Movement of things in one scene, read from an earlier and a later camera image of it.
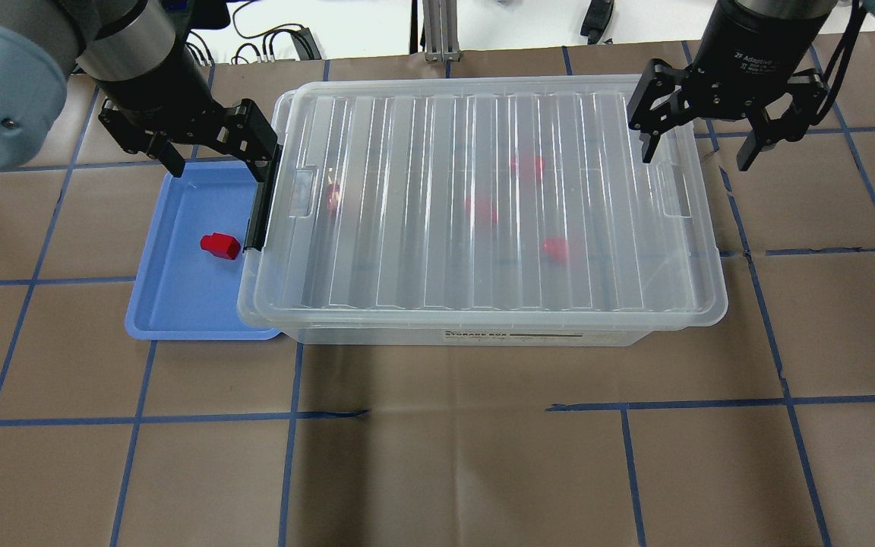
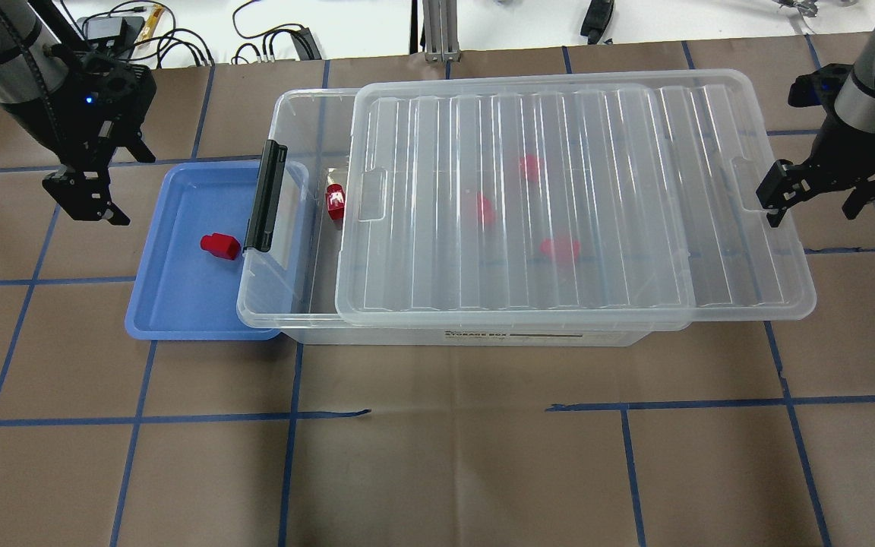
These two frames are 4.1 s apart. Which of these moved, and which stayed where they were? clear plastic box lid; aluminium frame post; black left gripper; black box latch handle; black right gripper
Moved: black right gripper; black left gripper; clear plastic box lid
Stayed: black box latch handle; aluminium frame post
